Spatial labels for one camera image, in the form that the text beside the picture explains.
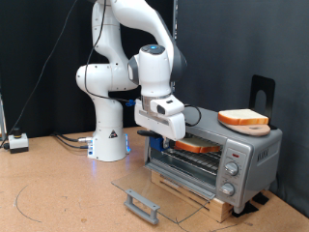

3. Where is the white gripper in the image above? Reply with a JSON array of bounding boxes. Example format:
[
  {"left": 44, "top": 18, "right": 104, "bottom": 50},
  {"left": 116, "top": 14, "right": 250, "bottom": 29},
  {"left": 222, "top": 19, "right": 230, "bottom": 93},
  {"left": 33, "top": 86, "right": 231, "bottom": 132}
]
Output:
[{"left": 133, "top": 94, "right": 187, "bottom": 150}]

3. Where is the white bread slice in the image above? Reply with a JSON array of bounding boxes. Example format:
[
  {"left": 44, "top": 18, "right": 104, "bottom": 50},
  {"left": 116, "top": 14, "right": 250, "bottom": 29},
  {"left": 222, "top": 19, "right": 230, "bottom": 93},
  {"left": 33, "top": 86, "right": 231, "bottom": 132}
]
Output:
[
  {"left": 217, "top": 108, "right": 269, "bottom": 127},
  {"left": 174, "top": 136, "right": 222, "bottom": 155}
]

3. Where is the glass oven door with handle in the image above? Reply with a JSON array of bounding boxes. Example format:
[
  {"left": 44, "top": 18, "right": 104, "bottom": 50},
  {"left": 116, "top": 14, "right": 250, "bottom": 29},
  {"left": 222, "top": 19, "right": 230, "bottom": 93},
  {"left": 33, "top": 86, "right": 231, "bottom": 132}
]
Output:
[{"left": 111, "top": 162, "right": 216, "bottom": 225}]

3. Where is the silver oven knob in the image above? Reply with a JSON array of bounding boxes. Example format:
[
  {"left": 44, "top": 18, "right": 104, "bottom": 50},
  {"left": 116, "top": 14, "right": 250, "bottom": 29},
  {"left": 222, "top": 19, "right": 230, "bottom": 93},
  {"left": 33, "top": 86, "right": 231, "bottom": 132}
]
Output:
[
  {"left": 219, "top": 182, "right": 236, "bottom": 197},
  {"left": 224, "top": 160, "right": 240, "bottom": 177}
]

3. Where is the silver toaster oven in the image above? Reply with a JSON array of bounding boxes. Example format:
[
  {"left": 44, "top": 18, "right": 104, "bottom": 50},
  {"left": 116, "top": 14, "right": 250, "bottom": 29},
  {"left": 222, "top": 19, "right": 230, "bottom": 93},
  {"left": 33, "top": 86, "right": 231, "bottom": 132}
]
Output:
[{"left": 143, "top": 103, "right": 284, "bottom": 215}]

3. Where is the wooden slatted crate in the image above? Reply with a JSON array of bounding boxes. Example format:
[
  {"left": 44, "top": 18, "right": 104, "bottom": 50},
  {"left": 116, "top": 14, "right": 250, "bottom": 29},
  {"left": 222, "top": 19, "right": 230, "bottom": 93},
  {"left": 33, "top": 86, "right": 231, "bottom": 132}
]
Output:
[{"left": 150, "top": 170, "right": 234, "bottom": 224}]

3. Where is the round wooden serving board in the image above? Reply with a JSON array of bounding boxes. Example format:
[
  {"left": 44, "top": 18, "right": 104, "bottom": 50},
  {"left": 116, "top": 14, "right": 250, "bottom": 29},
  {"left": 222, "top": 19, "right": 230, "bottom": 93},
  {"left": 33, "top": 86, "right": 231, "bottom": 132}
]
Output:
[{"left": 221, "top": 122, "right": 271, "bottom": 137}]

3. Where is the black foam pad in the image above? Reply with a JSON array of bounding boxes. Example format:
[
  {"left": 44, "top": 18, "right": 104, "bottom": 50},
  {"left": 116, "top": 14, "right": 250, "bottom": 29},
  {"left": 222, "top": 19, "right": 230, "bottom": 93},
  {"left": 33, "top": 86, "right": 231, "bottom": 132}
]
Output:
[
  {"left": 252, "top": 191, "right": 270, "bottom": 206},
  {"left": 231, "top": 201, "right": 260, "bottom": 218}
]

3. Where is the black metal bookend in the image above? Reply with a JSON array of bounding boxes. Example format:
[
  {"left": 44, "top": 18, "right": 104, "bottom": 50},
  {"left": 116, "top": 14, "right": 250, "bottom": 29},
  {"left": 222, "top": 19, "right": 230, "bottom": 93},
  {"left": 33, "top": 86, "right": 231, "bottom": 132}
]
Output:
[{"left": 249, "top": 74, "right": 278, "bottom": 131}]

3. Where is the vertical metal pole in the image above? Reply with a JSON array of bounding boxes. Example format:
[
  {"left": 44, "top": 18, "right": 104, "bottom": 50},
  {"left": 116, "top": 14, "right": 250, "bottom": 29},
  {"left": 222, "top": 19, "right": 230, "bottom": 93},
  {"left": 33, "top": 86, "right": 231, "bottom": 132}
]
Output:
[{"left": 169, "top": 0, "right": 179, "bottom": 98}]

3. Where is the black backdrop curtain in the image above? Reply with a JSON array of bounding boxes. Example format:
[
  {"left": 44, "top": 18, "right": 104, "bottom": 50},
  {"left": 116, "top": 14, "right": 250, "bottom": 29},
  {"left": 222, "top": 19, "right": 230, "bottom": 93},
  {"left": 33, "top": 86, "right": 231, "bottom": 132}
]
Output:
[{"left": 0, "top": 0, "right": 175, "bottom": 139}]

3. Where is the grey backdrop curtain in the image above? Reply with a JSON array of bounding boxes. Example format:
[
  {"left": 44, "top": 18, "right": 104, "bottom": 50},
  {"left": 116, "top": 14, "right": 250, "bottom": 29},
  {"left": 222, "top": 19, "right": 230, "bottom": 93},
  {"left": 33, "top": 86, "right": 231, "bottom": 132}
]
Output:
[{"left": 175, "top": 0, "right": 309, "bottom": 218}]

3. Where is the white emergency stop box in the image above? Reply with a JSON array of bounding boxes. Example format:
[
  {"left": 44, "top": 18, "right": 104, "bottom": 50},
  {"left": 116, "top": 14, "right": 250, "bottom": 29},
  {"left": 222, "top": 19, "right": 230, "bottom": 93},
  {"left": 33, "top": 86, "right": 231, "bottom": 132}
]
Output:
[{"left": 8, "top": 127, "right": 30, "bottom": 155}]

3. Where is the wire oven rack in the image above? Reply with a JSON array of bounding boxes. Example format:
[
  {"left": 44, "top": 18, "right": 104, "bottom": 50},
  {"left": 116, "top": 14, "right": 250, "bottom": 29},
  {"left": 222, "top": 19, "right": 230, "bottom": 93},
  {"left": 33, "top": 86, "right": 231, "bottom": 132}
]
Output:
[{"left": 151, "top": 146, "right": 224, "bottom": 177}]

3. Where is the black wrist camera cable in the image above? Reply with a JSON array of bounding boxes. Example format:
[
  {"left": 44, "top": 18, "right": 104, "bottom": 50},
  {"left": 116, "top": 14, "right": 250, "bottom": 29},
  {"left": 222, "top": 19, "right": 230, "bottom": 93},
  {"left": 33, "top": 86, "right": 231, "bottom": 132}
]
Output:
[{"left": 84, "top": 0, "right": 203, "bottom": 128}]

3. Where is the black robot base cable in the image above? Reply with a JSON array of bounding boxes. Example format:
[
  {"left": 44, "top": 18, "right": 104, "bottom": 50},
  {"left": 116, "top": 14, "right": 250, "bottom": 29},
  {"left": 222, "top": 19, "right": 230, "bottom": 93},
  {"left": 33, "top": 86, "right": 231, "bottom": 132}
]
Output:
[
  {"left": 51, "top": 130, "right": 94, "bottom": 143},
  {"left": 56, "top": 134, "right": 91, "bottom": 150}
]

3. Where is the long black hanging cable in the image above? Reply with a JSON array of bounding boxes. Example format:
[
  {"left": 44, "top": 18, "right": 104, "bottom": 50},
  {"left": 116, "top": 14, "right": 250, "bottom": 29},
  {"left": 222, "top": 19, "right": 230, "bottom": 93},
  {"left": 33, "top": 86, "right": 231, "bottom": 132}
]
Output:
[{"left": 0, "top": 0, "right": 79, "bottom": 155}]

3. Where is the metal frame leg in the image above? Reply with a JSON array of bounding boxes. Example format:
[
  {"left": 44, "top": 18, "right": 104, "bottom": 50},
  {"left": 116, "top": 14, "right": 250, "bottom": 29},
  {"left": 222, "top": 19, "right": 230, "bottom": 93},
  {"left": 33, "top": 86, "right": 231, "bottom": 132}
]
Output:
[{"left": 0, "top": 93, "right": 8, "bottom": 141}]

